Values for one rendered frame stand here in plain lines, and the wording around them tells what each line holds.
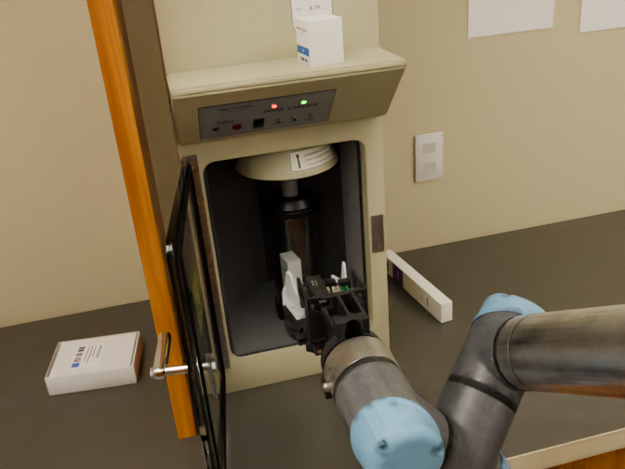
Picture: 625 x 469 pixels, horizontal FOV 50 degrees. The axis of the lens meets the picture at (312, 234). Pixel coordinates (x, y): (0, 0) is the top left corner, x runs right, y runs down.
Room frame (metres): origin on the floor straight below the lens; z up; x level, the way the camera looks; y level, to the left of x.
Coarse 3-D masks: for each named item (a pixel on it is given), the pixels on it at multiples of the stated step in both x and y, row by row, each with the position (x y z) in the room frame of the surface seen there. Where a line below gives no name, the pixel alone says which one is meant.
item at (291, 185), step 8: (288, 184) 1.10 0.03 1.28; (296, 184) 1.10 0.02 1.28; (280, 192) 1.12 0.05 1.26; (288, 192) 1.10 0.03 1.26; (296, 192) 1.10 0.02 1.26; (304, 192) 1.11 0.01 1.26; (272, 200) 1.09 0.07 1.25; (280, 200) 1.08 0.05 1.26; (288, 200) 1.08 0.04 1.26; (296, 200) 1.08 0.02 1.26; (304, 200) 1.08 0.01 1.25; (312, 200) 1.09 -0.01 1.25; (272, 208) 1.08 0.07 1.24; (280, 208) 1.07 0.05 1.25; (288, 208) 1.07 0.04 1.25; (296, 208) 1.07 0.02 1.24
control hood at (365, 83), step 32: (256, 64) 0.98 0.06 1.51; (288, 64) 0.96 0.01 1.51; (352, 64) 0.92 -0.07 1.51; (384, 64) 0.92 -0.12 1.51; (192, 96) 0.86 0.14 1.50; (224, 96) 0.88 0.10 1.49; (256, 96) 0.90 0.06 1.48; (352, 96) 0.95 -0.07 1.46; (384, 96) 0.97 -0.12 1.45; (192, 128) 0.92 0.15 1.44; (288, 128) 0.98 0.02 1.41
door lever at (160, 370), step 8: (160, 336) 0.76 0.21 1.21; (168, 336) 0.76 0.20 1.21; (160, 344) 0.74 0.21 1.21; (168, 344) 0.74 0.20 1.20; (160, 352) 0.72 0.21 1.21; (168, 352) 0.73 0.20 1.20; (160, 360) 0.70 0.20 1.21; (152, 368) 0.69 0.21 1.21; (160, 368) 0.69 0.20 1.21; (168, 368) 0.69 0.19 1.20; (176, 368) 0.69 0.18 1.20; (184, 368) 0.69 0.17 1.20; (152, 376) 0.69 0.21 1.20; (160, 376) 0.68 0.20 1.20
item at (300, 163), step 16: (240, 160) 1.08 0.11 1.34; (256, 160) 1.05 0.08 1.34; (272, 160) 1.03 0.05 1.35; (288, 160) 1.03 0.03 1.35; (304, 160) 1.03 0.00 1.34; (320, 160) 1.05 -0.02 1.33; (336, 160) 1.08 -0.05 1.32; (256, 176) 1.03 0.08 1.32; (272, 176) 1.02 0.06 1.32; (288, 176) 1.02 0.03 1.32; (304, 176) 1.02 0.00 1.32
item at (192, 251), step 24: (192, 192) 0.93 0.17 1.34; (192, 216) 0.88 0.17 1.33; (168, 240) 0.67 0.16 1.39; (192, 240) 0.83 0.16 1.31; (168, 264) 0.65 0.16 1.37; (192, 264) 0.79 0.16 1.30; (192, 288) 0.75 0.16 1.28; (192, 336) 0.68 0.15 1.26; (192, 360) 0.65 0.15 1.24; (216, 360) 0.88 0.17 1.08; (192, 384) 0.65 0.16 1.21; (216, 408) 0.78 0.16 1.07; (216, 432) 0.74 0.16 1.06
